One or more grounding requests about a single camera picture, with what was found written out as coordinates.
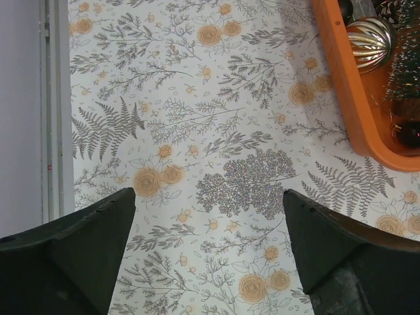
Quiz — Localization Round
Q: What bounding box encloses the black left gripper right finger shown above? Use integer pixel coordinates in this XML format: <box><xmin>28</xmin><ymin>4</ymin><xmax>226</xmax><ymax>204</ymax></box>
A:
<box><xmin>283</xmin><ymin>190</ymin><xmax>419</xmax><ymax>315</ymax></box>

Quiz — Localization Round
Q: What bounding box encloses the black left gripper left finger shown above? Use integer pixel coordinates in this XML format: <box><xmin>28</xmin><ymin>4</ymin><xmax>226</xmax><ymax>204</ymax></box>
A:
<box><xmin>1</xmin><ymin>188</ymin><xmax>136</xmax><ymax>314</ymax></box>

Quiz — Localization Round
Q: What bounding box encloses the orange plastic tub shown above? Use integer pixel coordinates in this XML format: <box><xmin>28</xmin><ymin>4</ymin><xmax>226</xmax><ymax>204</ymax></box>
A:
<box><xmin>311</xmin><ymin>1</ymin><xmax>419</xmax><ymax>172</ymax></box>

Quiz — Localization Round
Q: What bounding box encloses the small green christmas tree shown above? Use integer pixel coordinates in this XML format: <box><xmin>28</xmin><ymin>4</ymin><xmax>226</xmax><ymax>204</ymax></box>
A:
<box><xmin>385</xmin><ymin>1</ymin><xmax>419</xmax><ymax>123</ymax></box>

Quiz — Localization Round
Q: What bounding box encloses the dark brown bauble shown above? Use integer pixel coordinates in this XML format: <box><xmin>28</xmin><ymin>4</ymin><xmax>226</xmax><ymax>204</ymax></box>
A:
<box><xmin>391</xmin><ymin>121</ymin><xmax>419</xmax><ymax>148</ymax></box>

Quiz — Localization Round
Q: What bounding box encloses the floral patterned table mat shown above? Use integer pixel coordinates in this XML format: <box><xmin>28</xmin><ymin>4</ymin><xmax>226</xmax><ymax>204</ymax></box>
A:
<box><xmin>68</xmin><ymin>1</ymin><xmax>419</xmax><ymax>314</ymax></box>

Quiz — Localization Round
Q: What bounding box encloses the large gold striped bauble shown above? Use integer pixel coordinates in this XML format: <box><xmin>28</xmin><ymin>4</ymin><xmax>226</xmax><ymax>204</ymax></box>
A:
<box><xmin>346</xmin><ymin>17</ymin><xmax>397</xmax><ymax>74</ymax></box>

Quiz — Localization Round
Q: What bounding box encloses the brown pine cone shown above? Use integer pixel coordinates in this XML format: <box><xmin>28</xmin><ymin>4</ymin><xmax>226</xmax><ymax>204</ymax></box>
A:
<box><xmin>375</xmin><ymin>0</ymin><xmax>399</xmax><ymax>24</ymax></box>

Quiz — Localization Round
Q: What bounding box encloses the aluminium frame post left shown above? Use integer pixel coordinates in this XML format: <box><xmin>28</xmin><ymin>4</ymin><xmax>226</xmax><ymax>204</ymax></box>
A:
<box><xmin>39</xmin><ymin>1</ymin><xmax>75</xmax><ymax>224</ymax></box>

